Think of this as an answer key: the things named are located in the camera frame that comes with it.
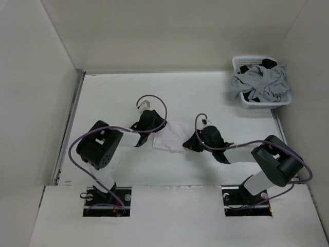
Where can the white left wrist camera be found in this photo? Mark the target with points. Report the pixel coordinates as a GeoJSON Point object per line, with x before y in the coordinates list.
{"type": "Point", "coordinates": [144, 106]}

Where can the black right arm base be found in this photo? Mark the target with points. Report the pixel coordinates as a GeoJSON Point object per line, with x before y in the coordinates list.
{"type": "Point", "coordinates": [238, 202]}

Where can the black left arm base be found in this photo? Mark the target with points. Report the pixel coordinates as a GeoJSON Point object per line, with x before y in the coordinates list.
{"type": "Point", "coordinates": [103, 204]}

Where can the metal table edge rail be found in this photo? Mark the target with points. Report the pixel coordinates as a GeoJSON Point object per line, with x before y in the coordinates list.
{"type": "Point", "coordinates": [55, 174]}

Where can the white tank top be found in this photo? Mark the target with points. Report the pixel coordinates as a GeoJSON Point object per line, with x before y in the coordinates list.
{"type": "Point", "coordinates": [172, 137]}

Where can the white plastic laundry basket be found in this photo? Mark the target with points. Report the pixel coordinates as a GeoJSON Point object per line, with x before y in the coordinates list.
{"type": "Point", "coordinates": [239, 61]}

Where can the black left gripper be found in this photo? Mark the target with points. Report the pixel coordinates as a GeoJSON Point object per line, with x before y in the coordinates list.
{"type": "Point", "coordinates": [159, 120]}

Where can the grey tank top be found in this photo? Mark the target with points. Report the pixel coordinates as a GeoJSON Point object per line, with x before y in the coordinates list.
{"type": "Point", "coordinates": [269, 85]}

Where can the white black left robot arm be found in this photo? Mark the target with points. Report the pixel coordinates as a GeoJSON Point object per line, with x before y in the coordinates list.
{"type": "Point", "coordinates": [98, 146]}

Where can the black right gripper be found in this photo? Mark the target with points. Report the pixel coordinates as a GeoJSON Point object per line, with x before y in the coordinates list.
{"type": "Point", "coordinates": [191, 143]}

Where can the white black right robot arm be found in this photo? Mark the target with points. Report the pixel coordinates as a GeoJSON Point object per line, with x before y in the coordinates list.
{"type": "Point", "coordinates": [278, 163]}

